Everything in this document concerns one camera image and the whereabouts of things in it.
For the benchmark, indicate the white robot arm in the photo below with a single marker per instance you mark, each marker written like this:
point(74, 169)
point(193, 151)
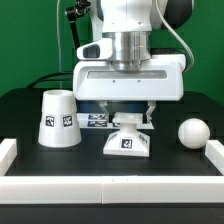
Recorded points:
point(118, 64)

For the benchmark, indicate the white marker sheet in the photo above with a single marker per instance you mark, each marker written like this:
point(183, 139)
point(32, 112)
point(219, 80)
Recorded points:
point(103, 121)

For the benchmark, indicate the white lamp base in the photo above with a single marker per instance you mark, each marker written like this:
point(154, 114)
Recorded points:
point(128, 141)

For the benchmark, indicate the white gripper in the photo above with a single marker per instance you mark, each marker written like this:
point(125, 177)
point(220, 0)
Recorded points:
point(158, 79)

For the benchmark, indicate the white front wall bar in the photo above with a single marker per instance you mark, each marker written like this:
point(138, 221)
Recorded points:
point(109, 189)

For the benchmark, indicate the white lamp shade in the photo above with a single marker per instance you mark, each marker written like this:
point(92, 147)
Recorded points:
point(59, 125)

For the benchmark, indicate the white right wall block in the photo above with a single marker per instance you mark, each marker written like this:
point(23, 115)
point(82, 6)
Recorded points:
point(214, 151)

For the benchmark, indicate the white left wall block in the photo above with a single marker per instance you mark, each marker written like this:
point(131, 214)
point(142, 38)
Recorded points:
point(8, 152)

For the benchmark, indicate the white lamp bulb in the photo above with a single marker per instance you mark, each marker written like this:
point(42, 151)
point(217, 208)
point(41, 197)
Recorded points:
point(193, 133)

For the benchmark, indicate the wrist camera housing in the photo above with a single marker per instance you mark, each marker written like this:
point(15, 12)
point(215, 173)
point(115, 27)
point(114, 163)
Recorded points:
point(98, 50)

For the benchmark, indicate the white wall block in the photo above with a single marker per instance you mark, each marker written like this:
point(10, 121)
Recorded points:
point(214, 151)
point(8, 152)

